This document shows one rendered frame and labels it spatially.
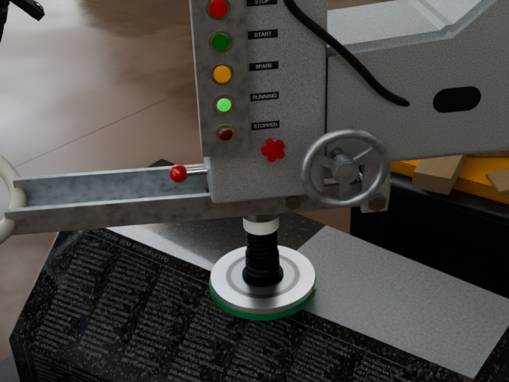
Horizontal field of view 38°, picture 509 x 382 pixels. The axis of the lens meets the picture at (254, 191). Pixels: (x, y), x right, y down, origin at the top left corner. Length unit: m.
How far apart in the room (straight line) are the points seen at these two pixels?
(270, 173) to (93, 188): 0.36
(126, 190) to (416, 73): 0.58
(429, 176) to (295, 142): 0.81
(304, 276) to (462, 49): 0.55
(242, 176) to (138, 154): 2.67
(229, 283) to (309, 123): 0.42
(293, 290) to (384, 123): 0.40
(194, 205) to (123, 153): 2.62
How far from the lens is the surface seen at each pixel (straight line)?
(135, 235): 1.74
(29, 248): 3.29
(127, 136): 4.10
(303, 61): 1.16
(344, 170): 1.19
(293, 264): 1.52
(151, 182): 1.40
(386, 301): 1.53
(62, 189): 1.42
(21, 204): 1.38
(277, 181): 1.24
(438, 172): 1.98
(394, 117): 1.25
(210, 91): 1.14
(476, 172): 2.11
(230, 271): 1.50
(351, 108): 1.22
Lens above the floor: 1.80
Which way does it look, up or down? 31 degrees down
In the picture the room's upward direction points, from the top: 2 degrees counter-clockwise
